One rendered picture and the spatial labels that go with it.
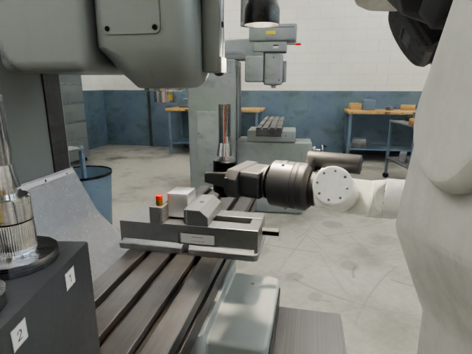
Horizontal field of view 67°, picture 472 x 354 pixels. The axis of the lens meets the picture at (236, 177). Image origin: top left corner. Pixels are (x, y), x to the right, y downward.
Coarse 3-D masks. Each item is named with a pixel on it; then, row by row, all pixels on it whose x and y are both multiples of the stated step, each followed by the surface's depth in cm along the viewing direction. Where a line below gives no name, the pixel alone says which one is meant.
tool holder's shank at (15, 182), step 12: (0, 96) 37; (0, 108) 37; (0, 120) 38; (0, 132) 38; (0, 144) 38; (0, 156) 38; (12, 156) 39; (0, 168) 38; (12, 168) 39; (0, 180) 38; (12, 180) 39; (0, 192) 39; (12, 192) 40
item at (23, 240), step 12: (0, 216) 38; (12, 216) 39; (24, 216) 40; (0, 228) 39; (12, 228) 39; (24, 228) 40; (0, 240) 39; (12, 240) 39; (24, 240) 40; (36, 240) 42; (0, 252) 39; (12, 252) 40; (24, 252) 40
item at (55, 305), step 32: (32, 256) 41; (64, 256) 43; (0, 288) 34; (32, 288) 37; (64, 288) 41; (0, 320) 32; (32, 320) 35; (64, 320) 42; (96, 320) 51; (0, 352) 31; (32, 352) 35; (64, 352) 42; (96, 352) 51
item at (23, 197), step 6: (18, 192) 41; (24, 192) 41; (0, 198) 39; (6, 198) 39; (12, 198) 39; (18, 198) 39; (24, 198) 40; (30, 198) 41; (0, 204) 38; (6, 204) 38; (12, 204) 39; (18, 204) 39; (24, 204) 40; (0, 210) 38
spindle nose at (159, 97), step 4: (156, 92) 73; (160, 92) 73; (164, 92) 73; (168, 92) 73; (172, 92) 74; (156, 96) 74; (160, 96) 73; (164, 96) 73; (168, 96) 73; (172, 96) 74; (156, 100) 74; (160, 100) 73; (164, 100) 73; (168, 100) 73; (172, 100) 74
